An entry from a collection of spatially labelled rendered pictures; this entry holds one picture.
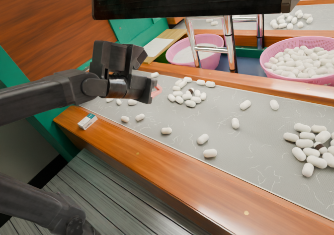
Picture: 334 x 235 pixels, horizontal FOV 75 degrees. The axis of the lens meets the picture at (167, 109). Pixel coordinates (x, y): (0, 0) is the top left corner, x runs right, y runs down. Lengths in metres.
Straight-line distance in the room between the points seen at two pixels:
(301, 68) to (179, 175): 0.54
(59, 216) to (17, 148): 1.32
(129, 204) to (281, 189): 0.39
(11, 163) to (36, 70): 1.03
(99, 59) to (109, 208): 0.42
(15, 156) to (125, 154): 1.29
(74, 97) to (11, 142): 1.38
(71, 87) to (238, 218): 0.40
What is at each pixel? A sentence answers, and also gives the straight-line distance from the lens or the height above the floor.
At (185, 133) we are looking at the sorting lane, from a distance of 0.66.
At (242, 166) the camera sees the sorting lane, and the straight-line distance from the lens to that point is 0.57.
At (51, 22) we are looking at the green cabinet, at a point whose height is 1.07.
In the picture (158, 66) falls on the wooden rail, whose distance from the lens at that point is 0.98.
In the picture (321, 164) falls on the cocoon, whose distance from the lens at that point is 0.56.
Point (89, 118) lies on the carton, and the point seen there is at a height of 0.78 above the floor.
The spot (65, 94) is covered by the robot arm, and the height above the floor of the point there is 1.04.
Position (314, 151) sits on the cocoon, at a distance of 0.58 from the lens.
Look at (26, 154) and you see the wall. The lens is 1.87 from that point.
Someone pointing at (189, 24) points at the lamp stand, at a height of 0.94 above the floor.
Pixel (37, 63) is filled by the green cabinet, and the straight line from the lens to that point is 0.96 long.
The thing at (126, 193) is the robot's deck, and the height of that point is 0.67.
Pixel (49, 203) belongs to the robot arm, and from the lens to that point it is 0.53.
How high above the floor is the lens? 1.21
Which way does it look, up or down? 38 degrees down
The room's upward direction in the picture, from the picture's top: 21 degrees counter-clockwise
